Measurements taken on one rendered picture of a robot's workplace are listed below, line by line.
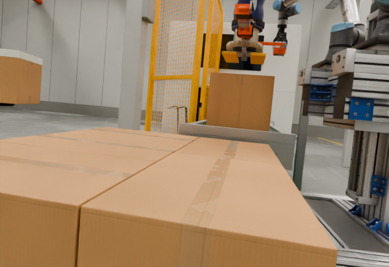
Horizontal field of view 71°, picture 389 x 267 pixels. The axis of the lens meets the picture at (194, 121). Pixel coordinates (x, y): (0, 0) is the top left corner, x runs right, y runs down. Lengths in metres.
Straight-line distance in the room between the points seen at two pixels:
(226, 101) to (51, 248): 1.39
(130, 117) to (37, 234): 2.07
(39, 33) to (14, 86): 10.64
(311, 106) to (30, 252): 1.46
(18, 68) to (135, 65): 0.90
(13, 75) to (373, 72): 2.27
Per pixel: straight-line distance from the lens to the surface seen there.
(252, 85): 1.75
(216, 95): 1.76
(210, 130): 1.68
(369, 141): 1.53
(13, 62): 2.49
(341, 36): 1.79
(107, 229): 0.49
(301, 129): 2.27
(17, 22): 13.69
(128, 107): 2.57
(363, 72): 1.23
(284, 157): 1.70
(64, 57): 12.32
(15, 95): 2.46
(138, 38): 2.61
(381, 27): 1.34
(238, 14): 1.46
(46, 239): 0.56
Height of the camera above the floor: 0.72
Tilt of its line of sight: 3 degrees down
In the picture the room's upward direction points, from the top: 5 degrees clockwise
